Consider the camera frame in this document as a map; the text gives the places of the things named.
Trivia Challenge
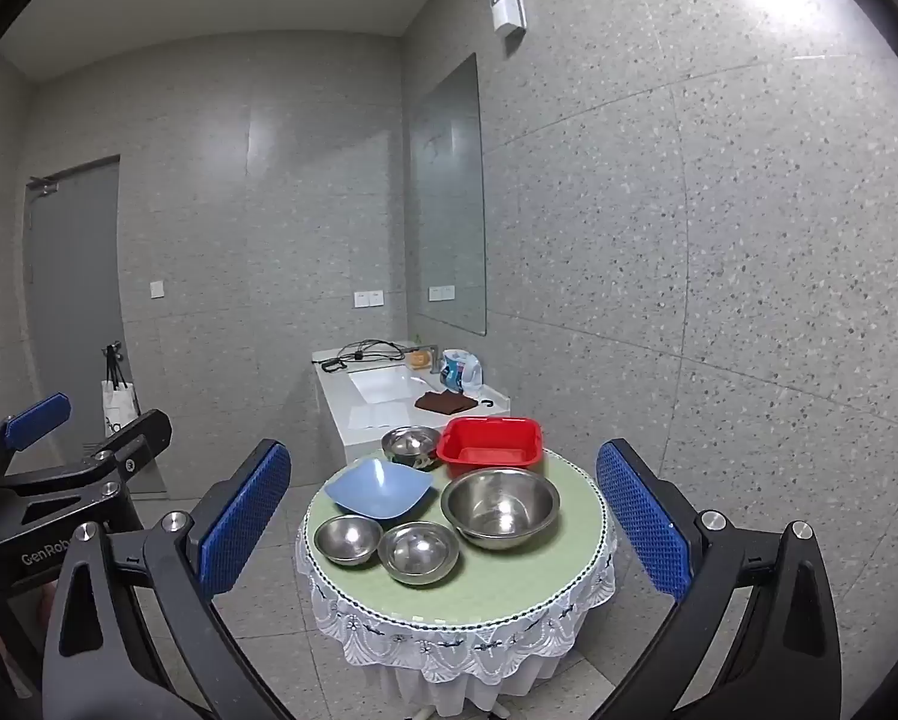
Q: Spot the black cable bundle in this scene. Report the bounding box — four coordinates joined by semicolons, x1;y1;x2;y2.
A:
321;340;409;373

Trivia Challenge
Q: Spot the large stainless steel bowl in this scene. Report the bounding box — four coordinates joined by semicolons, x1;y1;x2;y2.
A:
441;467;562;551

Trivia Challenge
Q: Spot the white paper sheet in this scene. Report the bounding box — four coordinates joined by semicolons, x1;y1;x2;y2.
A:
349;400;413;433

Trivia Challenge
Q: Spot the wall mirror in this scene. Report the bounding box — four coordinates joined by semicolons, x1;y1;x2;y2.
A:
408;52;488;337

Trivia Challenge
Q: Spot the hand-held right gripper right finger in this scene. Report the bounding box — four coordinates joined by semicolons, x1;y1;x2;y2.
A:
591;437;844;720

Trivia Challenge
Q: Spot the round green table mat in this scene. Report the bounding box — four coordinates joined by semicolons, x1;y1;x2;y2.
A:
304;450;607;627

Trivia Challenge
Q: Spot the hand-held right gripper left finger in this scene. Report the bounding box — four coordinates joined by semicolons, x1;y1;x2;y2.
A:
41;439;294;720

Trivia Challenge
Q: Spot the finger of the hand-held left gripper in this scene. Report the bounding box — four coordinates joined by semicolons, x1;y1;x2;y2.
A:
0;409;173;524
0;392;73;482

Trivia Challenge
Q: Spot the white wall dispenser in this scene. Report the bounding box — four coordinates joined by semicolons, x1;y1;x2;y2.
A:
488;0;526;35

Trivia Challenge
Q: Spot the small stainless steel bowl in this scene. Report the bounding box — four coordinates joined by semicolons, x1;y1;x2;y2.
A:
314;515;385;567
381;425;444;472
378;522;461;586

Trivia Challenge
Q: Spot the white tote bag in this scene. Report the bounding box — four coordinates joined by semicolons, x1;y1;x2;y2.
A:
101;379;143;437

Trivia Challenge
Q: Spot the white sink counter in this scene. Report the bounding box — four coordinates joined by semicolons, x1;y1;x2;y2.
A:
312;345;511;466

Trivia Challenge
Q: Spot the grey door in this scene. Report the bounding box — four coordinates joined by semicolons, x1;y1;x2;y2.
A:
23;155;150;497

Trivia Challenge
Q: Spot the red plastic basin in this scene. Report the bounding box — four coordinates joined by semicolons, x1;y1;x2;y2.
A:
435;415;545;470

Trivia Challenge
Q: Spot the blue and white plastic bag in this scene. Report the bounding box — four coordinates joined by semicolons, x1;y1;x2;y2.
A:
440;349;483;393

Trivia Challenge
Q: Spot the round table with lace cloth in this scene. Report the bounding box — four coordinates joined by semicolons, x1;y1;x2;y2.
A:
295;457;616;718

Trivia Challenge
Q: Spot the blue square plastic bowl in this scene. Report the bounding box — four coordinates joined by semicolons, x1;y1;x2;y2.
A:
324;458;436;522

